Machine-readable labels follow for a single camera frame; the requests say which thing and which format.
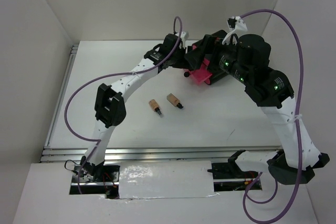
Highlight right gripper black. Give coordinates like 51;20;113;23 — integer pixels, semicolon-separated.
184;33;250;84

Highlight pink drawer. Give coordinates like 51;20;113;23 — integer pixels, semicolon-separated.
183;45;212;84

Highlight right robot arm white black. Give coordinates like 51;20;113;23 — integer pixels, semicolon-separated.
184;30;330;185

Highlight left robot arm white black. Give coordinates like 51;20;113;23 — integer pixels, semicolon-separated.
80;31;188;182

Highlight black drawer organizer case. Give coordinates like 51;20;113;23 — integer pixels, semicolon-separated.
192;30;227;53

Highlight beige foundation tube right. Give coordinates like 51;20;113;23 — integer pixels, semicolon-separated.
166;93;184;109

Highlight beige foundation bottle left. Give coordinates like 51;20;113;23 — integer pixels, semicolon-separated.
149;99;162;116

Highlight white glossy cover plate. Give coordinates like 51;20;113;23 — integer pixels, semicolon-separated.
119;161;215;199

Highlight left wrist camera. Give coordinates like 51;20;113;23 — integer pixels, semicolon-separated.
180;31;189;39

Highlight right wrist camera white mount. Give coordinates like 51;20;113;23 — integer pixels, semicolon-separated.
222;16;248;45

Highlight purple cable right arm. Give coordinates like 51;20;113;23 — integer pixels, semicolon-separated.
241;10;305;222

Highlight aluminium left rail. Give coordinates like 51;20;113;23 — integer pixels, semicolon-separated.
44;44;79;148

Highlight aluminium rail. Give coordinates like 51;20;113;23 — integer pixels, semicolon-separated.
44;44;79;148
40;146;279;163

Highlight aluminium front rail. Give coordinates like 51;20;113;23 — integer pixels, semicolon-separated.
40;146;279;163

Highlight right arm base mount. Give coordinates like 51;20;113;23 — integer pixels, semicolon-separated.
207;162;258;192

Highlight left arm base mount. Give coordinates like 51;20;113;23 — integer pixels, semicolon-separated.
64;159;120;199

